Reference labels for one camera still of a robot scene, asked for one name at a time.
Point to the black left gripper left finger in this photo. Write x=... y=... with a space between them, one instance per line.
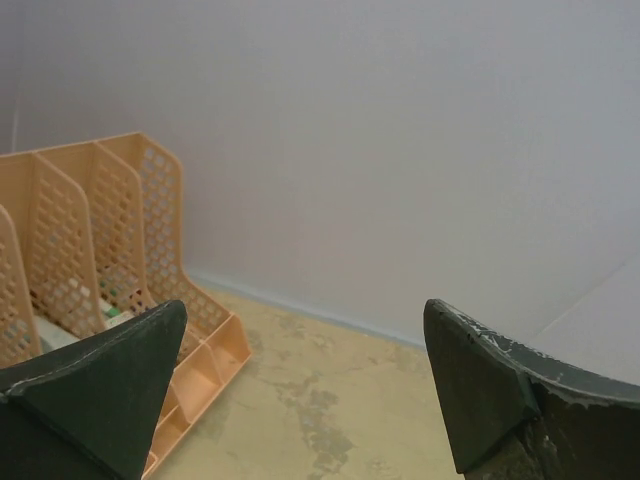
x=89 y=410

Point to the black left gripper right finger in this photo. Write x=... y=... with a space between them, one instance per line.
x=512 y=412

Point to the white green box in organizer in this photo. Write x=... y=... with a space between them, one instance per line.
x=113 y=313

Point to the peach plastic file organizer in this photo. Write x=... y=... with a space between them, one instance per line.
x=104 y=218

